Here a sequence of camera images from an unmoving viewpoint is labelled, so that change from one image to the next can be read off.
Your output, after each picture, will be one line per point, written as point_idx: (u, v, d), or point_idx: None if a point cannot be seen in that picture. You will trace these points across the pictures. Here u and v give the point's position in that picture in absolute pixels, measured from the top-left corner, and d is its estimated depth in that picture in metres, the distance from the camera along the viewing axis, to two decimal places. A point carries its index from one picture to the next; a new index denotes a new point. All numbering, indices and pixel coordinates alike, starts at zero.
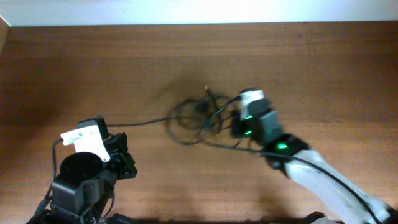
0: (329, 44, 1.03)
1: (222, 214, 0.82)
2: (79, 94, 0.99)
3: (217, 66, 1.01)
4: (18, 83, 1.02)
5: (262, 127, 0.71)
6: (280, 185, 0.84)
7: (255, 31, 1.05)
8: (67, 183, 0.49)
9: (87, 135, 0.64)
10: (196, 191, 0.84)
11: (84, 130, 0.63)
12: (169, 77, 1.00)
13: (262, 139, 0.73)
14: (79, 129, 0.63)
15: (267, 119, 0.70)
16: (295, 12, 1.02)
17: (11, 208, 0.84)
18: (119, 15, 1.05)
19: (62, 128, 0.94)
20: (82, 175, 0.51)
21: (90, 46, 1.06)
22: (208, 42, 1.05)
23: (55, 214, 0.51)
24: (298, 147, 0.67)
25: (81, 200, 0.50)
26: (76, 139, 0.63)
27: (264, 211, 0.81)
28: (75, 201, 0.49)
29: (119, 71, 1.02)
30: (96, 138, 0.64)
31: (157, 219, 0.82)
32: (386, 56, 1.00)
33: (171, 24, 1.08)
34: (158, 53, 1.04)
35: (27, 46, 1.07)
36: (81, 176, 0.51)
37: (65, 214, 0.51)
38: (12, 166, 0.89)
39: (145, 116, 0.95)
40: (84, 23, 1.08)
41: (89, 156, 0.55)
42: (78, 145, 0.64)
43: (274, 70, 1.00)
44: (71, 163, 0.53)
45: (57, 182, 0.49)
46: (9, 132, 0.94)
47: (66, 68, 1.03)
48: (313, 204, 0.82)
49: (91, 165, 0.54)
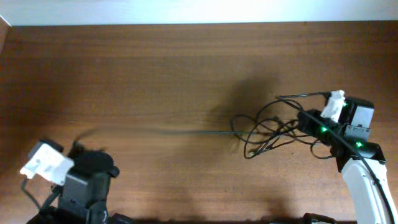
0: (329, 44, 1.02)
1: (222, 214, 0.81)
2: (79, 94, 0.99)
3: (218, 66, 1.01)
4: (18, 83, 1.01)
5: (352, 118, 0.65)
6: (281, 185, 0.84)
7: (256, 31, 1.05)
8: (78, 175, 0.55)
9: (43, 157, 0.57)
10: (196, 191, 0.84)
11: (39, 155, 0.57)
12: (170, 77, 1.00)
13: (348, 129, 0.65)
14: (35, 155, 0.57)
15: (364, 111, 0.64)
16: (296, 12, 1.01)
17: (12, 208, 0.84)
18: (119, 15, 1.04)
19: (63, 128, 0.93)
20: (94, 168, 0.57)
21: (91, 46, 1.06)
22: (209, 42, 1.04)
23: (64, 205, 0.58)
24: (374, 149, 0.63)
25: (88, 192, 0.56)
26: (36, 167, 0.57)
27: (264, 211, 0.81)
28: (83, 191, 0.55)
29: (120, 71, 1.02)
30: (53, 156, 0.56)
31: (157, 219, 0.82)
32: (387, 56, 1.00)
33: (171, 24, 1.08)
34: (159, 53, 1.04)
35: (27, 46, 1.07)
36: (92, 170, 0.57)
37: (74, 205, 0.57)
38: (13, 166, 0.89)
39: (145, 116, 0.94)
40: (84, 23, 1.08)
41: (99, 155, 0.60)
42: (40, 174, 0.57)
43: (275, 69, 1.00)
44: (82, 159, 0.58)
45: (72, 173, 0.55)
46: (9, 132, 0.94)
47: (66, 68, 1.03)
48: (314, 204, 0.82)
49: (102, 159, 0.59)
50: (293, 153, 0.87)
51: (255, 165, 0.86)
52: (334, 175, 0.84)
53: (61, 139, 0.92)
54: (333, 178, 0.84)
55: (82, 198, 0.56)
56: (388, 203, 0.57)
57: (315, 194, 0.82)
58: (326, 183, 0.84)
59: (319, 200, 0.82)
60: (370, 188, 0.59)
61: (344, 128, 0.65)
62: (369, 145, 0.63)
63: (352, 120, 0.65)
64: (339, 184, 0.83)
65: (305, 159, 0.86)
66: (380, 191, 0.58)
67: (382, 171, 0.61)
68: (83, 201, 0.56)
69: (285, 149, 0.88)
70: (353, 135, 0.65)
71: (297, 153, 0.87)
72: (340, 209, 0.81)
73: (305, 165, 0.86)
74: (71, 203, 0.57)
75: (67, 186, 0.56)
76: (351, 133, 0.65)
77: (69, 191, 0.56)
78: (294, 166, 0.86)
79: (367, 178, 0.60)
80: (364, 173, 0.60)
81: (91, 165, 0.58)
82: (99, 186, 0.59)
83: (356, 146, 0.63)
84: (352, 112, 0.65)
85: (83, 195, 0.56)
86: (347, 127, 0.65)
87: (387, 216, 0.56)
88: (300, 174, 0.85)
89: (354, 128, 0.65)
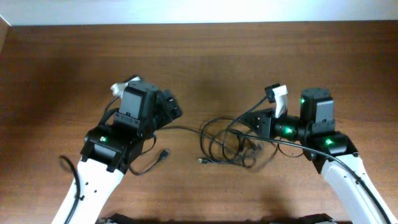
0: (330, 44, 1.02)
1: (223, 214, 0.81)
2: (79, 94, 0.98)
3: (218, 65, 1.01)
4: (18, 83, 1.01)
5: (315, 114, 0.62)
6: (281, 185, 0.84)
7: (256, 30, 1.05)
8: (135, 91, 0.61)
9: (137, 85, 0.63)
10: (196, 191, 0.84)
11: (134, 82, 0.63)
12: (170, 77, 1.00)
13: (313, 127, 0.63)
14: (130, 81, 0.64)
15: (323, 106, 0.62)
16: (296, 11, 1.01)
17: (11, 208, 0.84)
18: (119, 15, 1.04)
19: (62, 128, 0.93)
20: (148, 88, 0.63)
21: (90, 46, 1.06)
22: (209, 42, 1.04)
23: (119, 120, 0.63)
24: (345, 142, 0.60)
25: (140, 107, 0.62)
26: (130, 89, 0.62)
27: (265, 211, 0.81)
28: (137, 107, 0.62)
29: (120, 71, 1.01)
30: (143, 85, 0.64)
31: (157, 220, 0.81)
32: (387, 56, 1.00)
33: (171, 23, 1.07)
34: (159, 53, 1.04)
35: (26, 45, 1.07)
36: (147, 89, 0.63)
37: (129, 121, 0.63)
38: (12, 165, 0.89)
39: None
40: (84, 23, 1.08)
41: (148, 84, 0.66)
42: (130, 96, 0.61)
43: (275, 69, 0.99)
44: (136, 83, 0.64)
45: (129, 90, 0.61)
46: (9, 132, 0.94)
47: (66, 68, 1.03)
48: (314, 205, 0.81)
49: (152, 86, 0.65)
50: (293, 153, 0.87)
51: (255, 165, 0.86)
52: None
53: (60, 139, 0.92)
54: None
55: (136, 112, 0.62)
56: (377, 200, 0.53)
57: (316, 194, 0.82)
58: (326, 183, 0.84)
59: (319, 200, 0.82)
60: (354, 188, 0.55)
61: (310, 127, 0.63)
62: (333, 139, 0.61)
63: (315, 116, 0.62)
64: None
65: (305, 160, 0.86)
66: (365, 188, 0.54)
67: (362, 167, 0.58)
68: (137, 117, 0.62)
69: (285, 149, 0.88)
70: (321, 131, 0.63)
71: (298, 153, 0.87)
72: (341, 209, 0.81)
73: (305, 165, 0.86)
74: (125, 119, 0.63)
75: (124, 101, 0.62)
76: (317, 129, 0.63)
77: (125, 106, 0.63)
78: (294, 166, 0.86)
79: (349, 177, 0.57)
80: (344, 173, 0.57)
81: (144, 86, 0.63)
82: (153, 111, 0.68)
83: (324, 144, 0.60)
84: (312, 108, 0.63)
85: (137, 111, 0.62)
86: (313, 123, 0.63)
87: (382, 216, 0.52)
88: (300, 174, 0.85)
89: (319, 124, 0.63)
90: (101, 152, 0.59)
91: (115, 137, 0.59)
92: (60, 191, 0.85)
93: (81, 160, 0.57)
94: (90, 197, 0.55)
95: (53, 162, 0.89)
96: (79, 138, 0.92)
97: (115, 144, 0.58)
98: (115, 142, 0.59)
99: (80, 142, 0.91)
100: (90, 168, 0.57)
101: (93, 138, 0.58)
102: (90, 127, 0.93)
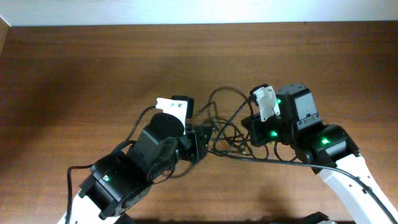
0: (329, 45, 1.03)
1: (223, 214, 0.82)
2: (79, 94, 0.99)
3: (218, 65, 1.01)
4: (18, 83, 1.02)
5: (295, 112, 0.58)
6: (281, 185, 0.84)
7: (256, 31, 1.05)
8: (110, 189, 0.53)
9: (176, 107, 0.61)
10: (196, 191, 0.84)
11: (175, 102, 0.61)
12: (170, 77, 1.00)
13: (297, 106, 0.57)
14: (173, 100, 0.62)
15: (300, 101, 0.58)
16: (295, 12, 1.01)
17: (12, 208, 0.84)
18: (119, 15, 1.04)
19: (62, 128, 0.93)
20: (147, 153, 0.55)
21: (90, 46, 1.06)
22: (209, 42, 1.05)
23: (101, 188, 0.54)
24: (339, 137, 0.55)
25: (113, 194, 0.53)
26: (168, 107, 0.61)
27: (264, 211, 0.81)
28: (114, 192, 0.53)
29: (120, 71, 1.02)
30: (179, 112, 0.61)
31: (157, 220, 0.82)
32: (387, 56, 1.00)
33: (171, 24, 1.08)
34: (160, 53, 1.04)
35: (27, 46, 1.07)
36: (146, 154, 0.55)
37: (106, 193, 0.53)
38: (13, 166, 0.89)
39: None
40: (84, 23, 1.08)
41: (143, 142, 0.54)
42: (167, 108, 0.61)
43: (275, 70, 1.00)
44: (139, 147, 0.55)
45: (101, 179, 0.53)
46: (9, 132, 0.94)
47: (66, 68, 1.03)
48: (313, 204, 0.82)
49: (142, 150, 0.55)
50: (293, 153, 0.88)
51: (257, 166, 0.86)
52: None
53: (60, 139, 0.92)
54: None
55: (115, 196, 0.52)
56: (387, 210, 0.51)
57: (316, 194, 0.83)
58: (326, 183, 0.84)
59: (319, 200, 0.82)
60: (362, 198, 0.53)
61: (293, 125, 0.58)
62: (316, 132, 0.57)
63: (296, 114, 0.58)
64: None
65: None
66: (376, 198, 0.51)
67: (348, 180, 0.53)
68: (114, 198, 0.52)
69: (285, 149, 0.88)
70: (308, 127, 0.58)
71: None
72: (340, 209, 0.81)
73: None
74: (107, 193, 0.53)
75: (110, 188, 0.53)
76: (303, 127, 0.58)
77: (139, 147, 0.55)
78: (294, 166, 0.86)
79: (356, 186, 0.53)
80: (350, 182, 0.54)
81: (148, 149, 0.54)
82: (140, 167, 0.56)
83: (319, 144, 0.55)
84: (290, 104, 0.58)
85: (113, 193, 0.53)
86: (285, 105, 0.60)
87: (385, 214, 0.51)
88: (300, 174, 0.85)
89: (305, 121, 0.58)
90: (102, 193, 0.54)
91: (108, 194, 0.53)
92: (60, 191, 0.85)
93: (78, 195, 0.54)
94: None
95: (54, 162, 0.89)
96: (79, 139, 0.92)
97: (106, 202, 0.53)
98: (118, 185, 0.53)
99: (81, 142, 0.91)
100: (84, 206, 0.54)
101: (95, 183, 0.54)
102: (91, 127, 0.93)
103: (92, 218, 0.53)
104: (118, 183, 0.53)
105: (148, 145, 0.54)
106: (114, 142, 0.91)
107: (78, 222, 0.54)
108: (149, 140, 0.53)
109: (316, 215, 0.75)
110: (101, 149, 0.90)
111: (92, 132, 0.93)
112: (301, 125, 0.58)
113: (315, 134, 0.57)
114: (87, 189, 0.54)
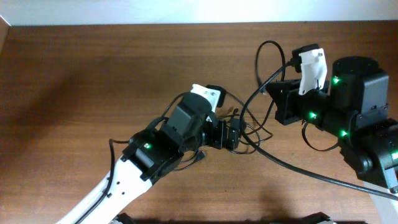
0: (329, 44, 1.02)
1: (223, 214, 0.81)
2: (79, 94, 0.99)
3: (218, 65, 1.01)
4: (18, 83, 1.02)
5: (361, 101, 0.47)
6: (281, 185, 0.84)
7: (256, 30, 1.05)
8: (148, 155, 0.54)
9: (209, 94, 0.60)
10: (196, 191, 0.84)
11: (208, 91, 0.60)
12: (170, 77, 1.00)
13: (365, 94, 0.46)
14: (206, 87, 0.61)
15: (374, 86, 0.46)
16: (296, 12, 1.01)
17: (12, 208, 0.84)
18: (119, 15, 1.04)
19: (62, 127, 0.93)
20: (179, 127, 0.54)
21: (90, 46, 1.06)
22: (209, 42, 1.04)
23: (142, 153, 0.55)
24: None
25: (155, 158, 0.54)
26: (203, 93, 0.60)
27: (264, 211, 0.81)
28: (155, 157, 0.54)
29: (120, 71, 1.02)
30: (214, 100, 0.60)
31: (157, 219, 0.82)
32: (388, 56, 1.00)
33: (171, 23, 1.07)
34: (160, 53, 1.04)
35: (26, 46, 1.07)
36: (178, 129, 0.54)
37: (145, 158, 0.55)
38: (13, 166, 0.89)
39: (145, 116, 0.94)
40: (83, 23, 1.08)
41: (176, 116, 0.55)
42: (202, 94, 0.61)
43: (275, 69, 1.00)
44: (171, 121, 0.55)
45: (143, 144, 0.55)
46: (9, 132, 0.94)
47: (66, 68, 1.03)
48: (314, 204, 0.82)
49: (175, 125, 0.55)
50: (293, 153, 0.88)
51: (257, 166, 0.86)
52: (334, 175, 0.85)
53: (60, 139, 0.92)
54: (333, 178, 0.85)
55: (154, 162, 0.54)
56: None
57: (316, 193, 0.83)
58: (326, 183, 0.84)
59: (319, 200, 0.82)
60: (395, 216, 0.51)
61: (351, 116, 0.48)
62: (383, 127, 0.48)
63: (361, 103, 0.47)
64: (339, 184, 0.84)
65: (305, 160, 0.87)
66: None
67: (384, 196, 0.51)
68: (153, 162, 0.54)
69: (285, 149, 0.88)
70: (365, 123, 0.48)
71: (297, 153, 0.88)
72: (340, 209, 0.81)
73: (305, 165, 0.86)
74: (146, 158, 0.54)
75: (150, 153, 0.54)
76: (361, 123, 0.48)
77: (173, 120, 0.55)
78: (294, 166, 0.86)
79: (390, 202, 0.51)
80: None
81: (182, 122, 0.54)
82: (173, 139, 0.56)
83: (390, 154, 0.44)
84: (357, 90, 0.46)
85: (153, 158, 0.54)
86: (346, 87, 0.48)
87: None
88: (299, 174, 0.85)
89: (365, 115, 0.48)
90: (140, 159, 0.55)
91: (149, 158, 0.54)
92: (60, 191, 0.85)
93: (121, 158, 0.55)
94: (115, 196, 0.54)
95: (54, 162, 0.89)
96: (79, 138, 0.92)
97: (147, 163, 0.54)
98: (157, 153, 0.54)
99: (80, 142, 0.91)
100: (127, 171, 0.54)
101: (137, 145, 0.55)
102: (91, 127, 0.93)
103: (135, 181, 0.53)
104: (162, 150, 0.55)
105: (183, 122, 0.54)
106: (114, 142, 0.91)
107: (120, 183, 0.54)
108: (182, 114, 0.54)
109: (318, 217, 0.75)
110: (101, 149, 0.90)
111: (92, 131, 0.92)
112: (360, 119, 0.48)
113: (383, 135, 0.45)
114: (130, 152, 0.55)
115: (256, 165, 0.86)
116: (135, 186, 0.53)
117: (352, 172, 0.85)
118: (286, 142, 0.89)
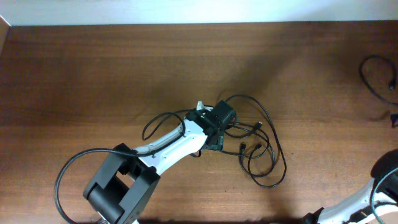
0: (330, 44, 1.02)
1: (222, 214, 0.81)
2: (79, 93, 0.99)
3: (218, 65, 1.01)
4: (18, 82, 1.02)
5: None
6: (281, 185, 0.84)
7: (256, 30, 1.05)
8: (203, 124, 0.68)
9: None
10: (196, 190, 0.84)
11: None
12: (170, 76, 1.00)
13: None
14: None
15: None
16: (296, 12, 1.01)
17: (11, 208, 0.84)
18: (119, 15, 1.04)
19: (62, 127, 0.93)
20: (225, 112, 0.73)
21: (91, 46, 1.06)
22: (209, 42, 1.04)
23: (199, 119, 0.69)
24: None
25: (205, 127, 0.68)
26: None
27: (264, 211, 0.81)
28: (202, 128, 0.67)
29: (120, 71, 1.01)
30: None
31: (157, 220, 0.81)
32: (388, 56, 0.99)
33: (171, 23, 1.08)
34: (160, 53, 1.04)
35: (27, 46, 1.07)
36: (223, 113, 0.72)
37: (201, 125, 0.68)
38: (13, 166, 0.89)
39: (145, 116, 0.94)
40: (84, 23, 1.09)
41: (221, 105, 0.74)
42: None
43: (275, 69, 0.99)
44: (219, 107, 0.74)
45: (198, 116, 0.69)
46: (9, 131, 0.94)
47: (66, 67, 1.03)
48: (314, 205, 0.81)
49: (221, 109, 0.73)
50: (293, 153, 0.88)
51: (257, 165, 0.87)
52: (334, 175, 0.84)
53: (60, 138, 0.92)
54: (334, 178, 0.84)
55: (204, 131, 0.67)
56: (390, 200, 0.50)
57: (316, 193, 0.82)
58: (326, 183, 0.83)
59: (319, 200, 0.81)
60: None
61: None
62: None
63: None
64: (340, 184, 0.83)
65: (305, 160, 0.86)
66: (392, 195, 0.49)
67: None
68: (203, 132, 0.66)
69: (285, 149, 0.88)
70: None
71: (297, 153, 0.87)
72: None
73: (305, 165, 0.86)
74: (199, 127, 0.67)
75: (198, 126, 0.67)
76: None
77: (217, 109, 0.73)
78: (294, 166, 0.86)
79: None
80: None
81: (226, 109, 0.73)
82: (215, 121, 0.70)
83: None
84: None
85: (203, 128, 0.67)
86: None
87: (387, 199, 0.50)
88: (300, 173, 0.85)
89: None
90: (198, 123, 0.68)
91: (201, 126, 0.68)
92: (60, 191, 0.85)
93: (187, 118, 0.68)
94: (189, 141, 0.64)
95: (55, 162, 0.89)
96: (79, 138, 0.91)
97: (197, 130, 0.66)
98: (207, 125, 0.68)
99: (80, 142, 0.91)
100: (193, 126, 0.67)
101: (194, 115, 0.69)
102: (91, 126, 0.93)
103: (199, 139, 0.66)
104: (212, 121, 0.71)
105: (226, 110, 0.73)
106: (114, 142, 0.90)
107: (190, 133, 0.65)
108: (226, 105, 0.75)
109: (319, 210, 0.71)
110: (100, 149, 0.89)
111: (92, 132, 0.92)
112: None
113: None
114: (186, 120, 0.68)
115: (256, 167, 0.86)
116: (196, 145, 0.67)
117: (353, 172, 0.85)
118: (286, 142, 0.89)
